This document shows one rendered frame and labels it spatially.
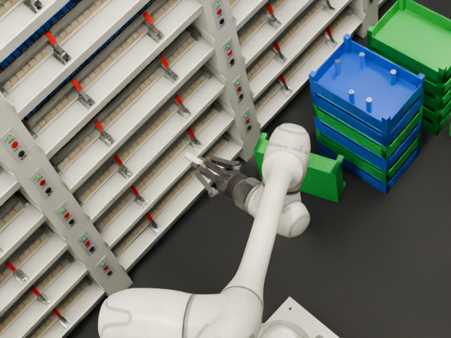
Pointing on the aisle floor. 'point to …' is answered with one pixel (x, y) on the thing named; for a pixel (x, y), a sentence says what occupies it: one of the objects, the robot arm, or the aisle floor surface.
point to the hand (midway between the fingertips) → (194, 161)
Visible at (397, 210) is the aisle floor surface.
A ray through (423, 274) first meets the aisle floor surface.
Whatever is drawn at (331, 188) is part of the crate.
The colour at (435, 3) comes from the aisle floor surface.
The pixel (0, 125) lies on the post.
